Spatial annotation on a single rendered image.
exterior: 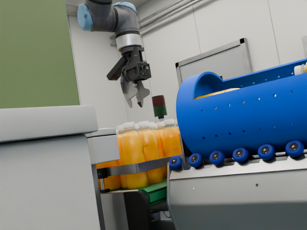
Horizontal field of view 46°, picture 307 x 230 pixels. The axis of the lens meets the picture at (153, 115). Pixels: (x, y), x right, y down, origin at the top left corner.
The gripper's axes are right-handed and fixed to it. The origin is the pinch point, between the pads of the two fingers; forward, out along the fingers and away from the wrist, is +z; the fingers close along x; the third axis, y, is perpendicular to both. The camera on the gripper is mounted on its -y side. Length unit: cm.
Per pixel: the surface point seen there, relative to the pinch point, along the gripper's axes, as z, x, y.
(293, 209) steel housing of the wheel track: 37, -9, 54
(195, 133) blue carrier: 14.5, -8.5, 29.1
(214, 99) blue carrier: 6.0, -9.0, 37.6
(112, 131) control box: 9.6, -21.1, 7.9
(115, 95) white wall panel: -85, 363, -359
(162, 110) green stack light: -0.2, 39.3, -17.1
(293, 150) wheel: 23, -7, 56
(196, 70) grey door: -84, 358, -183
